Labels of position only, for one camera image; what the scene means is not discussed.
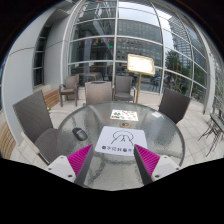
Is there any far centre wicker chair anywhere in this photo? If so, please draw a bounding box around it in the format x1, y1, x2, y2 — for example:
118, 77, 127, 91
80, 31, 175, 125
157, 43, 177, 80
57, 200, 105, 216
114, 76, 136, 101

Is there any white printed paper sheet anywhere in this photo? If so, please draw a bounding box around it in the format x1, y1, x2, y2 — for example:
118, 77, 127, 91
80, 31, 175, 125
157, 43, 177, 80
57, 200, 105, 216
95, 126, 147, 156

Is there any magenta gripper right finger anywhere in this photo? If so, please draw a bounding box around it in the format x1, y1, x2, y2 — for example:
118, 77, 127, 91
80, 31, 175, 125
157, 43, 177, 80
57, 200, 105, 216
133, 143, 181, 186

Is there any wicker chair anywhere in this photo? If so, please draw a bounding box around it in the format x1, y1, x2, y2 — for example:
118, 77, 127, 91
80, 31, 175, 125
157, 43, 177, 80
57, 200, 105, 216
58, 74, 79, 105
114, 76, 136, 101
85, 81, 112, 105
13, 91, 58, 164
159, 89, 190, 124

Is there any colourful menu card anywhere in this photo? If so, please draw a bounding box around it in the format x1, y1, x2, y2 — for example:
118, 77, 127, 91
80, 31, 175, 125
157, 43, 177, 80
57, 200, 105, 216
110, 109, 138, 121

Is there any wooden menu board stand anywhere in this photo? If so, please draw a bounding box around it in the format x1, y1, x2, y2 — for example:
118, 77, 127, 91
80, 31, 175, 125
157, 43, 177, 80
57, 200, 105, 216
127, 54, 155, 98

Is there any far left wicker chair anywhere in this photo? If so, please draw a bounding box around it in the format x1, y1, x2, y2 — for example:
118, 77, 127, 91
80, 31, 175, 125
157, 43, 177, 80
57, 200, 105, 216
58, 74, 79, 105

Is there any right wicker chair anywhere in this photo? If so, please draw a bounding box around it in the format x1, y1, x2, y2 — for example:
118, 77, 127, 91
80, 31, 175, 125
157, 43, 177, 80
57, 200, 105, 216
159, 89, 190, 124

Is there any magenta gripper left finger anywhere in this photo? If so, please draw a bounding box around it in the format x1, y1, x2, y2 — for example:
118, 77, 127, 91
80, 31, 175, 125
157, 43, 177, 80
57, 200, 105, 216
46, 143, 95, 187

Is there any round brass table hub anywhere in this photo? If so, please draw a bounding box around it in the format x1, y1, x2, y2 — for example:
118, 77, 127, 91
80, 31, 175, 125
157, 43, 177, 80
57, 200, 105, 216
120, 122, 130, 128

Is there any metal table at right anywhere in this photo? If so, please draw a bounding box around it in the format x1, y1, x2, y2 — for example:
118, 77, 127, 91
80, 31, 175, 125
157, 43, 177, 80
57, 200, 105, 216
200, 113, 224, 155

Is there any black computer mouse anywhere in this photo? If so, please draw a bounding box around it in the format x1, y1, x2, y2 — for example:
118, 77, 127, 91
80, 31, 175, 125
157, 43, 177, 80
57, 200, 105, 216
72, 128, 88, 141

